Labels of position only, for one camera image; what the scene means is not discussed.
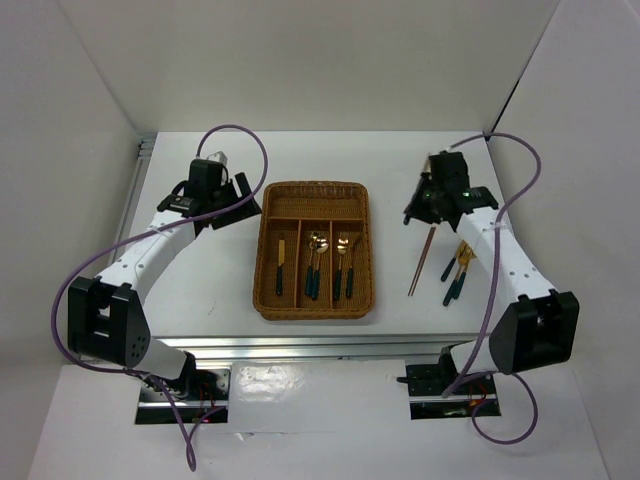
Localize gold knife green handle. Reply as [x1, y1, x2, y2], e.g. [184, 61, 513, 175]
[276, 239, 286, 296]

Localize gold knife pile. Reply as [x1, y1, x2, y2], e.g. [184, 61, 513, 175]
[440, 257, 456, 282]

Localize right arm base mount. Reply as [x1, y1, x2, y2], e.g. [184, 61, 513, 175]
[396, 364, 501, 420]

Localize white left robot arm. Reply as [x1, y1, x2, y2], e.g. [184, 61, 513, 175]
[67, 152, 261, 399]

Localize gold fork green handle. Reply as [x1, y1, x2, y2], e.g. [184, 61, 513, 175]
[344, 234, 364, 300]

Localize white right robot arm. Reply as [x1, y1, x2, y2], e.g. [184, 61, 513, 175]
[252, 151, 579, 392]

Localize brown wicker cutlery tray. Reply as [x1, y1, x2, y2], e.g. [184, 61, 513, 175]
[253, 181, 375, 321]

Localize gold spoon green handle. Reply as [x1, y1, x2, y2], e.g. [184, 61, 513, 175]
[305, 232, 319, 297]
[311, 236, 329, 300]

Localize gold spoon pile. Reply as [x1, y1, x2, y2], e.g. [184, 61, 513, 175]
[333, 238, 349, 301]

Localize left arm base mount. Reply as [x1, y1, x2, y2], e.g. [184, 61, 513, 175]
[135, 367, 231, 425]

